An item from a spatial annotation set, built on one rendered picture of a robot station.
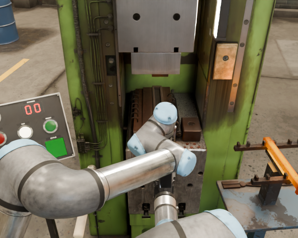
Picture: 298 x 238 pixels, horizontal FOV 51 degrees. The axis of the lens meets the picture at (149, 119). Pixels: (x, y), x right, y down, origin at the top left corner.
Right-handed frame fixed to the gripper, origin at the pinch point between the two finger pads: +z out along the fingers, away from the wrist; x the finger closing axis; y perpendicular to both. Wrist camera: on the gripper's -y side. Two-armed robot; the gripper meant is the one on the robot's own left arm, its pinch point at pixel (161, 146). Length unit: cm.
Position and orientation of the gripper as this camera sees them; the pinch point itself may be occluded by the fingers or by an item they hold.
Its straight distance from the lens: 131.2
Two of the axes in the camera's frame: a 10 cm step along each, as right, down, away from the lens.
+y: 0.1, 8.9, -4.5
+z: -0.1, 4.5, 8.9
